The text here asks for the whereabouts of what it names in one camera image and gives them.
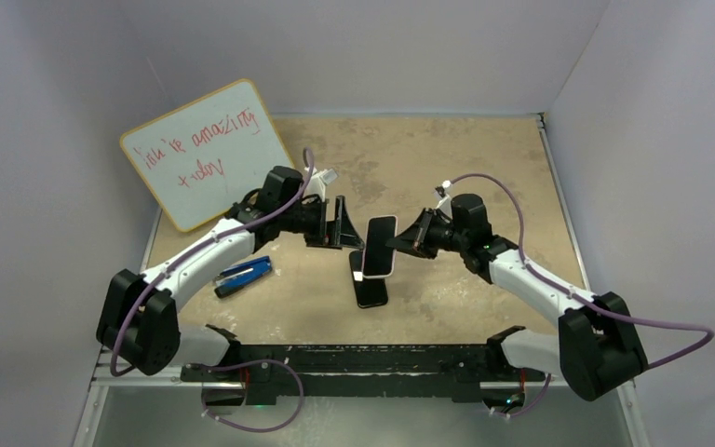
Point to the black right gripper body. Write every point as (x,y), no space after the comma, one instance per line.
(447,236)

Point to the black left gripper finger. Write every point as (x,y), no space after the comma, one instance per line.
(345,233)
(322,238)

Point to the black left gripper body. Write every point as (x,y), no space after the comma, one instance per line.
(296,218)

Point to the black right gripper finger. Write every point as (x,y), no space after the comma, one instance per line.
(424,251)
(417,233)

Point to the clear phone case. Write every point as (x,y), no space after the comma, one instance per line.
(392,265)

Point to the black smartphone white edge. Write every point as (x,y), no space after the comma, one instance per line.
(370,292)

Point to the black phone case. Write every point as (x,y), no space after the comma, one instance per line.
(355,262)

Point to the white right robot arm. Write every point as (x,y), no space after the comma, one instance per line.
(596,347)

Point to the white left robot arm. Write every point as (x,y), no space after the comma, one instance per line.
(139,319)

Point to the yellow framed whiteboard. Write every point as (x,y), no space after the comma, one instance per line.
(200,158)

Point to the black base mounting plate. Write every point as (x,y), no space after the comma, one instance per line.
(462,373)

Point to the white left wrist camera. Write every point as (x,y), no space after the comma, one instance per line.
(318,183)

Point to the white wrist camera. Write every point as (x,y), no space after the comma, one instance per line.
(444,198)
(318,183)

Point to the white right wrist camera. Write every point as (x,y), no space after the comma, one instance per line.
(444,198)

